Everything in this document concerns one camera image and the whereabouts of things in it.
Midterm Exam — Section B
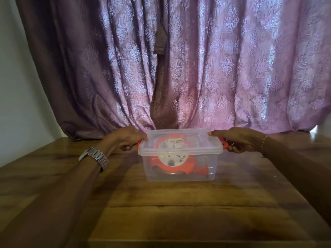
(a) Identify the person's left hand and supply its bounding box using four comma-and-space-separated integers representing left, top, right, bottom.
99, 125, 148, 153

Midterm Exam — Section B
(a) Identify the red round reel tool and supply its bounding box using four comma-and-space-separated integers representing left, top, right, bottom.
148, 134, 209, 179

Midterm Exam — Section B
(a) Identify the person's right hand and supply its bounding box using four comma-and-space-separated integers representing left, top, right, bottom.
208, 127, 265, 154

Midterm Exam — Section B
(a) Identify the thin metal bracelet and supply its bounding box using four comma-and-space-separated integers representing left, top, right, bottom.
260, 135, 268, 156

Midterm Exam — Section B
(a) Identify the clear plastic storage box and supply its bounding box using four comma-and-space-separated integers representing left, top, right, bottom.
138, 129, 223, 182

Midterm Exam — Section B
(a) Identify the person's right forearm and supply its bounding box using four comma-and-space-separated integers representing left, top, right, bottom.
262, 136, 331, 228

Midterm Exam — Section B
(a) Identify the clear plastic box lid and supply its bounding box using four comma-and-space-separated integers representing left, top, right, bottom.
138, 128, 224, 156

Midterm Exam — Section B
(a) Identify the person's left forearm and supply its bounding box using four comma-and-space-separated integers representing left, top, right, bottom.
0, 149, 110, 248

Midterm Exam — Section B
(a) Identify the silver metal wristwatch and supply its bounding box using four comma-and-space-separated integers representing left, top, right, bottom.
78, 147, 110, 171

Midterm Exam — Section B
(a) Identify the purple patterned curtain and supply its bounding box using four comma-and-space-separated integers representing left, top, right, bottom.
151, 0, 331, 135
14, 0, 167, 141

